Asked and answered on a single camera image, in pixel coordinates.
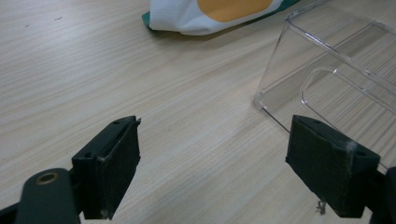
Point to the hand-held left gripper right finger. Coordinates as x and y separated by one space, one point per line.
327 168

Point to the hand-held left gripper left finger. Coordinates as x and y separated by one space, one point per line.
106 168

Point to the clear plastic tray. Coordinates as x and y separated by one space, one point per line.
336 56

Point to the white cloth tote bag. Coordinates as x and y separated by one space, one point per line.
174 18

